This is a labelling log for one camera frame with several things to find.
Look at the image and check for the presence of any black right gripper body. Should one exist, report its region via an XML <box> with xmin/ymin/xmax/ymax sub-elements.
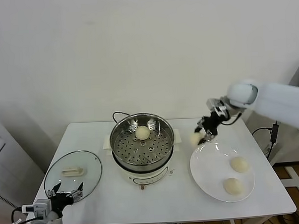
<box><xmin>200</xmin><ymin>112</ymin><xmax>225</xmax><ymax>135</ymax></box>

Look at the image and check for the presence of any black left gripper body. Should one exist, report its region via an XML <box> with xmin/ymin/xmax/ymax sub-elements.
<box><xmin>50</xmin><ymin>192</ymin><xmax>73</xmax><ymax>216</ymax></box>

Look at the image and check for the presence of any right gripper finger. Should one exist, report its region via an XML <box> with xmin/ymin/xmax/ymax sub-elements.
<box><xmin>197</xmin><ymin>128</ymin><xmax>217</xmax><ymax>144</ymax></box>
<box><xmin>193</xmin><ymin>119</ymin><xmax>206</xmax><ymax>133</ymax></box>

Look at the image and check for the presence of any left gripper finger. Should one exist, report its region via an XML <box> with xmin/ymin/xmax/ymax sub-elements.
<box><xmin>68</xmin><ymin>182</ymin><xmax>85</xmax><ymax>203</ymax></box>
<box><xmin>47</xmin><ymin>182</ymin><xmax>62</xmax><ymax>198</ymax></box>

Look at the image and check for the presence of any white steamed baozi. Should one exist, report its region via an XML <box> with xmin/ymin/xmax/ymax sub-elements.
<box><xmin>230</xmin><ymin>156</ymin><xmax>249</xmax><ymax>174</ymax></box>
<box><xmin>190</xmin><ymin>132</ymin><xmax>206</xmax><ymax>147</ymax></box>
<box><xmin>135</xmin><ymin>125</ymin><xmax>151</xmax><ymax>141</ymax></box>
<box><xmin>222</xmin><ymin>177</ymin><xmax>245</xmax><ymax>196</ymax></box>

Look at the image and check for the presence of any stainless steel steamer basket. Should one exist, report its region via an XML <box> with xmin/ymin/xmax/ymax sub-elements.
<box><xmin>108</xmin><ymin>112</ymin><xmax>177</xmax><ymax>174</ymax></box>

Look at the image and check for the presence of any white round plate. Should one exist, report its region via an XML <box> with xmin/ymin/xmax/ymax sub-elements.
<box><xmin>188</xmin><ymin>140</ymin><xmax>257</xmax><ymax>204</ymax></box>

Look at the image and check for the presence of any white grey cabinet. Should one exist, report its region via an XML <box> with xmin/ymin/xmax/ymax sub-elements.
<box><xmin>0</xmin><ymin>106</ymin><xmax>47</xmax><ymax>224</ymax></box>

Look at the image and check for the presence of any grey usb hub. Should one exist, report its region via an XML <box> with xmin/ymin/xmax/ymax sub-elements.
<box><xmin>269</xmin><ymin>122</ymin><xmax>280</xmax><ymax>143</ymax></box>

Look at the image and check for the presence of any cream electric cooker base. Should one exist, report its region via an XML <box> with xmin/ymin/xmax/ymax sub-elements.
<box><xmin>102</xmin><ymin>130</ymin><xmax>185</xmax><ymax>193</ymax></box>

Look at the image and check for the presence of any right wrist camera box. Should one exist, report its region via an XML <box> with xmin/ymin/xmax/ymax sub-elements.
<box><xmin>205</xmin><ymin>96</ymin><xmax>229</xmax><ymax>116</ymax></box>

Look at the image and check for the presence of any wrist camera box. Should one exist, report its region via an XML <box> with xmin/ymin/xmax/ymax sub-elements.
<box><xmin>205</xmin><ymin>96</ymin><xmax>229</xmax><ymax>116</ymax></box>
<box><xmin>21</xmin><ymin>198</ymin><xmax>53</xmax><ymax>221</ymax></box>

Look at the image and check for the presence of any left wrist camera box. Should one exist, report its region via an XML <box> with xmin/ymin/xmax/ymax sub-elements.
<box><xmin>21</xmin><ymin>198</ymin><xmax>53</xmax><ymax>221</ymax></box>

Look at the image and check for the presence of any black right camera cable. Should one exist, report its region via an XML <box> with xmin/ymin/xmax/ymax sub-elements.
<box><xmin>220</xmin><ymin>112</ymin><xmax>242</xmax><ymax>126</ymax></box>

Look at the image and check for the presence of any black camera cable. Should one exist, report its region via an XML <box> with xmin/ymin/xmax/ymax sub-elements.
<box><xmin>11</xmin><ymin>208</ymin><xmax>28</xmax><ymax>224</ymax></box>
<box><xmin>220</xmin><ymin>112</ymin><xmax>242</xmax><ymax>126</ymax></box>

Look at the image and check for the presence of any glass lid with cream handle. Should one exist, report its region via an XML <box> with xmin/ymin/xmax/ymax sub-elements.
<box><xmin>42</xmin><ymin>149</ymin><xmax>104</xmax><ymax>205</ymax></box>

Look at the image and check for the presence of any black hub side cable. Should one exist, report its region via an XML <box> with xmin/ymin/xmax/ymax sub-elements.
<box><xmin>251</xmin><ymin>126</ymin><xmax>273</xmax><ymax>136</ymax></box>

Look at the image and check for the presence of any black left camera cable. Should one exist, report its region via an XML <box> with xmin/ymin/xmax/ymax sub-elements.
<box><xmin>11</xmin><ymin>208</ymin><xmax>28</xmax><ymax>224</ymax></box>

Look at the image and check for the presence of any black cooker power cord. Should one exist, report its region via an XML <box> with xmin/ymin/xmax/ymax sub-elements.
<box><xmin>111</xmin><ymin>111</ymin><xmax>130</xmax><ymax>124</ymax></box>

